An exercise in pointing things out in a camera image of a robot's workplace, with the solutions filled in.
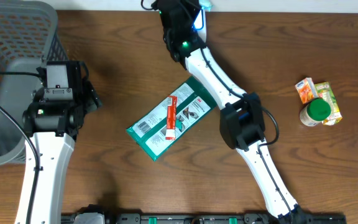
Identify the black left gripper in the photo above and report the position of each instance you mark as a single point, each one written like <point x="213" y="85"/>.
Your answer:
<point x="90" y="97"/>

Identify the green 3M package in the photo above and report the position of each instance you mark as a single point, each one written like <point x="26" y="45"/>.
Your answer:
<point x="193" y="103"/>

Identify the red sachet packet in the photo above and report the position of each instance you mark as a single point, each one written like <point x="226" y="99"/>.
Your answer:
<point x="171" y="118"/>

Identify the small orange box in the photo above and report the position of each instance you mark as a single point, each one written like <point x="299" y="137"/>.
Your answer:
<point x="306" y="90"/>

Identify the white jar green lid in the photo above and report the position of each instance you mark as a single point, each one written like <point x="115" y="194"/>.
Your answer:
<point x="315" y="112"/>

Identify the green yellow juice carton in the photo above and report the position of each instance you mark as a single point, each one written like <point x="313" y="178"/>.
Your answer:
<point x="325" y="92"/>

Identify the mint green wipes pack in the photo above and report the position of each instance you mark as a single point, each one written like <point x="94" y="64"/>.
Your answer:
<point x="205" y="5"/>

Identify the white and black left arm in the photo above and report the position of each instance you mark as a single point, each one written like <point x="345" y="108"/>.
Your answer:
<point x="51" y="127"/>

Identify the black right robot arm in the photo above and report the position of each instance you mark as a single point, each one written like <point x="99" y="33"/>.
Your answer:
<point x="242" y="123"/>

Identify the white barcode scanner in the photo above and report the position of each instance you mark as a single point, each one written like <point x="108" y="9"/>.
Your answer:
<point x="200" y="25"/>

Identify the dark grey plastic mesh basket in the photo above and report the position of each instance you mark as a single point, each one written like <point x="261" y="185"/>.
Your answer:
<point x="28" y="40"/>

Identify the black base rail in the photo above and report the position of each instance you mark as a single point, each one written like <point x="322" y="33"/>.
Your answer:
<point x="135" y="218"/>

